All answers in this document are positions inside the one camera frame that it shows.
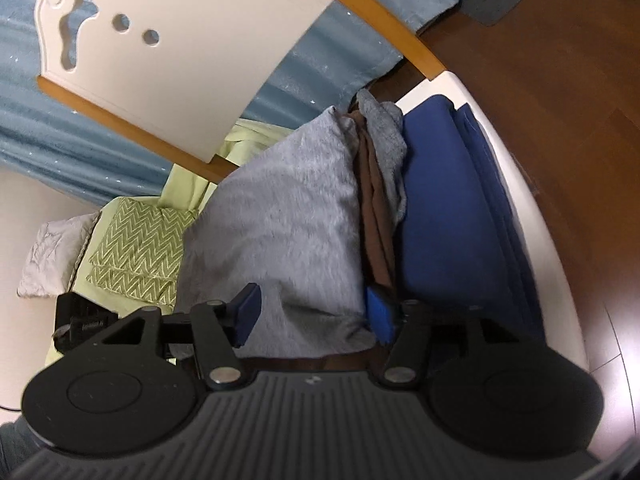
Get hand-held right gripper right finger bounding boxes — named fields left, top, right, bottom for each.
left=364, top=287, right=551, bottom=391

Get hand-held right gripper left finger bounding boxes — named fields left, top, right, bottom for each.
left=90, top=282, right=263, bottom=393

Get grey long-sleeve shirt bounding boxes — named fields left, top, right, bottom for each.
left=172, top=105, right=377, bottom=358

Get light grey pillow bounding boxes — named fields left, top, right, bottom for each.
left=17, top=212, right=102, bottom=302

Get green zigzag pillow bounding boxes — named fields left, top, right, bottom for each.
left=86, top=195, right=201, bottom=307

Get brown folded cloth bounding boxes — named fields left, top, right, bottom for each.
left=340, top=109, right=399, bottom=302

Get dark blue folded cloth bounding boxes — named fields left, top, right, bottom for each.
left=395, top=94, right=496, bottom=308
left=452, top=102, right=547, bottom=347

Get light green blanket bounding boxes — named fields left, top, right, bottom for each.
left=45, top=119, right=296, bottom=367

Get person's grey trousers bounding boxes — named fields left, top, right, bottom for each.
left=0, top=417, right=47, bottom=480

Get blue folded blanket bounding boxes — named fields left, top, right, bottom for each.
left=394, top=70, right=595, bottom=378

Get dark grey folded cloth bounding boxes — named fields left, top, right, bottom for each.
left=356, top=89, right=409, bottom=227

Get blue curtain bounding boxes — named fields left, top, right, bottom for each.
left=0, top=0, right=483, bottom=207

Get white headboard with wooden trim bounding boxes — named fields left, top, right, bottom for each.
left=35, top=0, right=447, bottom=186

